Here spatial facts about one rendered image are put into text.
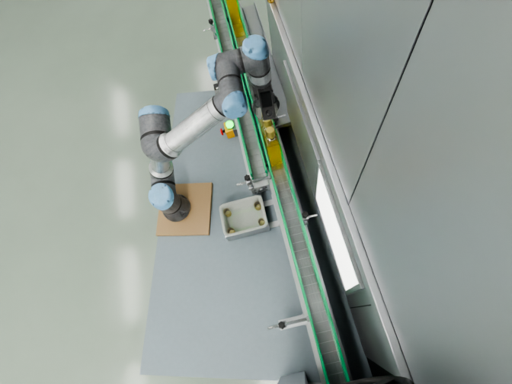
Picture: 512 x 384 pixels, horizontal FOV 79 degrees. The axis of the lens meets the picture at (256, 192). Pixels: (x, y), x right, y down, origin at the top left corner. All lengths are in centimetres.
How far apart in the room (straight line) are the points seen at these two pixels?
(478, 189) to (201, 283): 139
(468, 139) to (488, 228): 10
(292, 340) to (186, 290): 56
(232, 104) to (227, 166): 88
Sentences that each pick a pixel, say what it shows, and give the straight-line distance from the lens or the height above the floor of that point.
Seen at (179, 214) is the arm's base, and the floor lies 83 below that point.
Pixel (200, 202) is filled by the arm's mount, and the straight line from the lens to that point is 170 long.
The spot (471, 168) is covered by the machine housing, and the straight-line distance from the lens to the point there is 40.
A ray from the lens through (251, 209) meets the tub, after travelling 162.
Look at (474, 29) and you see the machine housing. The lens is 37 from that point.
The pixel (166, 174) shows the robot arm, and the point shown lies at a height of 101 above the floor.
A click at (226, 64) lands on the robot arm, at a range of 101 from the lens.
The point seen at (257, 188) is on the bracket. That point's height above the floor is 87.
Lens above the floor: 229
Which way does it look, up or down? 67 degrees down
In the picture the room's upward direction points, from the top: 21 degrees counter-clockwise
